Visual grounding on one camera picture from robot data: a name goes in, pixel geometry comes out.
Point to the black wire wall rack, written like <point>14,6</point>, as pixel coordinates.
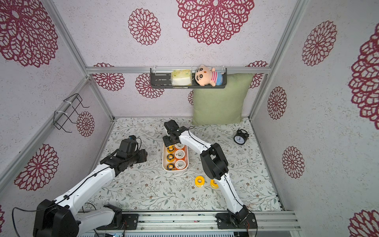
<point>60,118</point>

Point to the black yellow tape roll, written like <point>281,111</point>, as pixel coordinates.
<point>170,166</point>
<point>170,158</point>

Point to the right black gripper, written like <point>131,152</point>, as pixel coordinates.
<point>169,139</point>

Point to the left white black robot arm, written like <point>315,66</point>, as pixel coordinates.
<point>62,218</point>

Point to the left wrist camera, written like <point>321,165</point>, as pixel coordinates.
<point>128,147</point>

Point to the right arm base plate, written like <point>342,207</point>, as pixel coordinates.
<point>244,219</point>

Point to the green pillow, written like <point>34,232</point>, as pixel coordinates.
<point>221,106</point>

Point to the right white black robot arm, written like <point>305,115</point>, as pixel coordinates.
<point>215,166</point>

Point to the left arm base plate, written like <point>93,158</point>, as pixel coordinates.
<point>127,221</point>

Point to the black alarm clock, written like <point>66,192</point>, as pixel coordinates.
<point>241,136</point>

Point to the black wall shelf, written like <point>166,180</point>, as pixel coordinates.
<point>163,81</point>

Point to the plush doll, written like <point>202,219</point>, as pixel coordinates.
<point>208,76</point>

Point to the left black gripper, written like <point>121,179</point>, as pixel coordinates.
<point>143,156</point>

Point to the orange tape roll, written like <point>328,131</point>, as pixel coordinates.
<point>179,146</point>
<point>180,165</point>
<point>180,154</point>

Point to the white plastic storage box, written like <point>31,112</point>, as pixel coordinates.
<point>164,161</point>

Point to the yellow tape roll top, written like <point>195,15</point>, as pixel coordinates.
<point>171,149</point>

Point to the yellow green sponge pack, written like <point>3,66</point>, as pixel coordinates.
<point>181,78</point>

